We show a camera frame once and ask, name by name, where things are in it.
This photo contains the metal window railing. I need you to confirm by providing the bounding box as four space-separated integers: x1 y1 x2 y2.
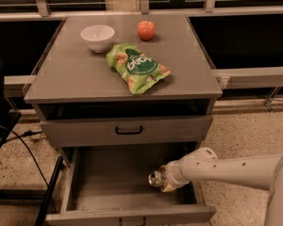
0 0 283 23

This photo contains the silver 7up can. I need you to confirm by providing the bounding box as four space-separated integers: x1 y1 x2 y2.
148 169 166 187

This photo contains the grey drawer cabinet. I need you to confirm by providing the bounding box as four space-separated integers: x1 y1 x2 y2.
25 15 222 159

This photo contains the open drawer metal handle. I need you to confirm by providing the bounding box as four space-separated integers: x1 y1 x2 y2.
119 217 146 226

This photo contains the open grey lower drawer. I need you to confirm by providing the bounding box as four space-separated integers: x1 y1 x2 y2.
45 143 216 226

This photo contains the red apple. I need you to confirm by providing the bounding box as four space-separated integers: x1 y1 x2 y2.
137 21 157 40

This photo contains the closed grey drawer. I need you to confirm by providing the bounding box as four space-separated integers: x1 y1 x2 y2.
41 115 212 148

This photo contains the black drawer handle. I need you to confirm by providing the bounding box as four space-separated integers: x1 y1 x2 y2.
115 125 143 136

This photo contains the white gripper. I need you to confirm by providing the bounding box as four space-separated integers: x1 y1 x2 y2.
159 160 190 193

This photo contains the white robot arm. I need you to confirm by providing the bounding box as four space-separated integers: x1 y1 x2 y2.
160 147 283 226

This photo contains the green chip bag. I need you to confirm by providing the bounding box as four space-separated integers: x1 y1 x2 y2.
106 43 171 95

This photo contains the white ceramic bowl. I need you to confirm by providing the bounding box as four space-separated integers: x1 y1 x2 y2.
80 24 115 53

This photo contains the black cable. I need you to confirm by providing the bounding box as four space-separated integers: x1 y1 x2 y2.
3 128 58 214

